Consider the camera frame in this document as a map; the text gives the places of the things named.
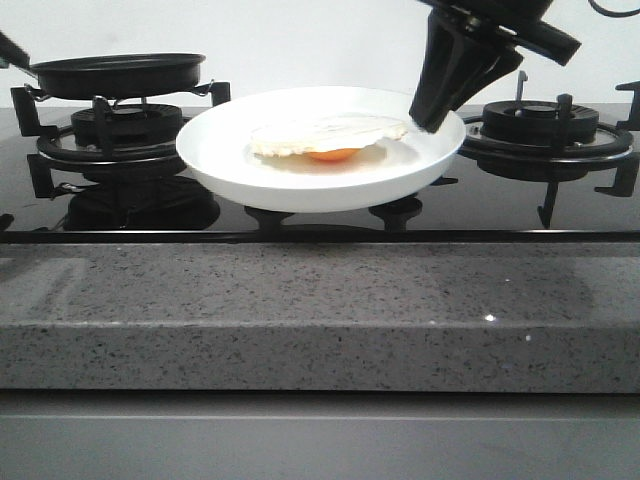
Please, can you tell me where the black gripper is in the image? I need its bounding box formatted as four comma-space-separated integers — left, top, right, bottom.
409, 0, 581, 133

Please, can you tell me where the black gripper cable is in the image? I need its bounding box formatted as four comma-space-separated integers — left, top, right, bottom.
587, 0, 640, 19

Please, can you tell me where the wire pan support ring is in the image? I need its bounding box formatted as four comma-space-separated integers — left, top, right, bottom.
23, 79, 216, 109

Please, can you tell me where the black glass stove top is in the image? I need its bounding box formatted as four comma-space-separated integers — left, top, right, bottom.
1, 109, 639, 244

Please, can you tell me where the white plate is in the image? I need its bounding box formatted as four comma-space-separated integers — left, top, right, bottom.
176, 86, 466, 213

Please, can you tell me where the left black burner grate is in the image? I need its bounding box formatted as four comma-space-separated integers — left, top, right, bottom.
10, 81, 232, 201

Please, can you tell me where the black frying pan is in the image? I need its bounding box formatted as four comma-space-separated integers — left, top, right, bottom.
22, 53, 206, 100

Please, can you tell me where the right black burner grate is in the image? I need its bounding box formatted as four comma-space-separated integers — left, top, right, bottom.
407, 82, 639, 240

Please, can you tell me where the fried egg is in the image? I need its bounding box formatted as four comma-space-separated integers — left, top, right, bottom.
249, 114, 409, 161

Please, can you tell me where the black gripper finger holding pan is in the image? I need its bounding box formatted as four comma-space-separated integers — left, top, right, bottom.
0, 32, 30, 68

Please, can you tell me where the black burner grate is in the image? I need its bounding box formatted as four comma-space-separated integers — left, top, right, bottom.
407, 82, 639, 240
10, 81, 232, 201

